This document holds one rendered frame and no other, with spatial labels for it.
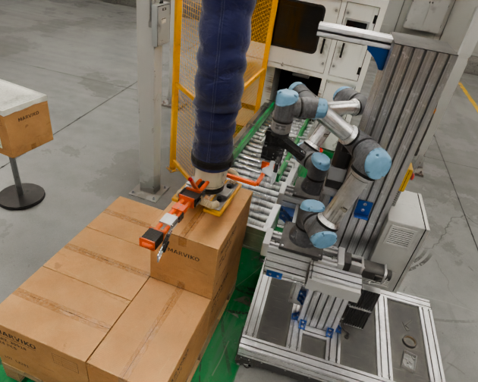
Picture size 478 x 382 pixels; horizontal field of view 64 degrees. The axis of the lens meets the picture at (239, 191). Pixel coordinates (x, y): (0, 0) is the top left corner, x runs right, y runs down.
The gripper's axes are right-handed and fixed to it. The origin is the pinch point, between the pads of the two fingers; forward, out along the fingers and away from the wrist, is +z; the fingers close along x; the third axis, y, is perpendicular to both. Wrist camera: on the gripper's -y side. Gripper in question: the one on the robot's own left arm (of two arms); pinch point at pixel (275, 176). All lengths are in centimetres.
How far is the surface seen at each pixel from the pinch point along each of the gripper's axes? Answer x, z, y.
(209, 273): -10, 77, 25
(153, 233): 18, 31, 45
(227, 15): -30, -50, 35
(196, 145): -33, 14, 45
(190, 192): -18, 32, 42
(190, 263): -11, 75, 36
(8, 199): -92, 149, 237
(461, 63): -345, 13, -150
